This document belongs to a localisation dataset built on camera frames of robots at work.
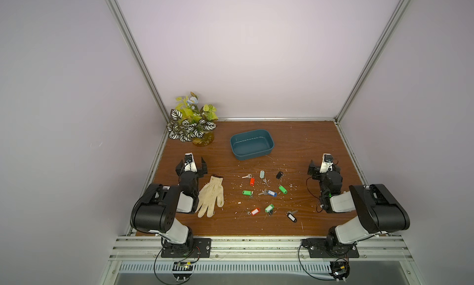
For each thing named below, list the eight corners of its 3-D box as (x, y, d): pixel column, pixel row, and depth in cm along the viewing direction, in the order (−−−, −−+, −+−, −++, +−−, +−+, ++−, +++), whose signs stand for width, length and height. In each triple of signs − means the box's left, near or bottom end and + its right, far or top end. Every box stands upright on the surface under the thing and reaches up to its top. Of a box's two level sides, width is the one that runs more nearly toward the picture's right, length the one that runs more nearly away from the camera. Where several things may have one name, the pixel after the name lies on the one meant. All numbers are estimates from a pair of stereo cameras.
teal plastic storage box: (236, 164, 100) (236, 158, 96) (229, 140, 111) (229, 135, 107) (276, 154, 105) (277, 148, 100) (265, 132, 115) (266, 126, 111)
